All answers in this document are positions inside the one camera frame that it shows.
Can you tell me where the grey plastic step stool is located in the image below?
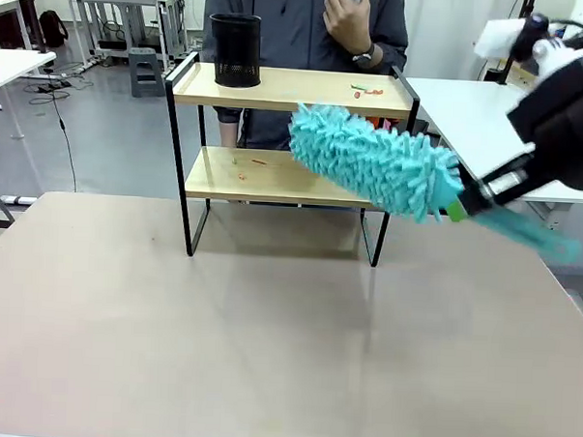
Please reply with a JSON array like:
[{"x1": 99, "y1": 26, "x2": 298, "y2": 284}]
[{"x1": 126, "y1": 46, "x2": 168, "y2": 100}]

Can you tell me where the person's left forearm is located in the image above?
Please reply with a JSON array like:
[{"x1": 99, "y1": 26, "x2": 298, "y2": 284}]
[{"x1": 364, "y1": 35, "x2": 410, "y2": 74}]

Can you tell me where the black frame wooden two-tier shelf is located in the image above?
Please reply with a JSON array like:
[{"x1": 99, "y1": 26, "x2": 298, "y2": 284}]
[{"x1": 158, "y1": 49, "x2": 423, "y2": 270}]

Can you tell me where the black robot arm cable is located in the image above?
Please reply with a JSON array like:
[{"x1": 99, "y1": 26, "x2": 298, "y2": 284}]
[{"x1": 544, "y1": 15, "x2": 583, "y2": 51}]

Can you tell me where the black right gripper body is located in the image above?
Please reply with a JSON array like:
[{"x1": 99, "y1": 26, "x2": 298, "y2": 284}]
[{"x1": 503, "y1": 48, "x2": 583, "y2": 192}]

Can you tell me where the black mesh pen holder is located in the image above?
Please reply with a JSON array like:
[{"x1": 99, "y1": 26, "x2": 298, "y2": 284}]
[{"x1": 206, "y1": 12, "x2": 266, "y2": 90}]

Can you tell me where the black pole stand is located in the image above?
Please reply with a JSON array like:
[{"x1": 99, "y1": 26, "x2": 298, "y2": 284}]
[{"x1": 18, "y1": 0, "x2": 60, "y2": 59}]

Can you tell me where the person in dark jacket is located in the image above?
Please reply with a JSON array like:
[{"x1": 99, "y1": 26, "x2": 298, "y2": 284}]
[{"x1": 197, "y1": 0, "x2": 411, "y2": 160}]

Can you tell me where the white table with thin legs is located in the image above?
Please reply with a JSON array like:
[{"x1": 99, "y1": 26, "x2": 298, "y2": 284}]
[{"x1": 0, "y1": 48, "x2": 58, "y2": 144}]

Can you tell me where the white background table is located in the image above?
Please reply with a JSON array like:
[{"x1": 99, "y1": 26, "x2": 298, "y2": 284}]
[{"x1": 0, "y1": 0, "x2": 45, "y2": 52}]

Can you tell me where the black tripod stand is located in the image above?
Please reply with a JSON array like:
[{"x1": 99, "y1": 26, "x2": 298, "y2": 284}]
[{"x1": 485, "y1": 0, "x2": 538, "y2": 86}]

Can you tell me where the black wristwatch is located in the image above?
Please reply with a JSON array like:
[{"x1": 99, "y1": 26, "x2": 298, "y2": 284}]
[{"x1": 350, "y1": 42, "x2": 377, "y2": 69}]

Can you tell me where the person's left hand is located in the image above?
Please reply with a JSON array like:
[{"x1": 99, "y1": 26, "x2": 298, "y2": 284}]
[{"x1": 321, "y1": 0, "x2": 377, "y2": 62}]

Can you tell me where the teal chenille duster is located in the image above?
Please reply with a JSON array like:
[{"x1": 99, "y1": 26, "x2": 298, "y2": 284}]
[{"x1": 283, "y1": 102, "x2": 583, "y2": 265}]

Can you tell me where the black backpack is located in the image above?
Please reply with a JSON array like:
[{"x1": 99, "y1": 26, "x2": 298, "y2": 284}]
[{"x1": 37, "y1": 9, "x2": 71, "y2": 50}]

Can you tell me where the black floor cable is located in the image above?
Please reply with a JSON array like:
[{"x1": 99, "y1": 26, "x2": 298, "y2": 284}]
[{"x1": 28, "y1": 66, "x2": 84, "y2": 193}]

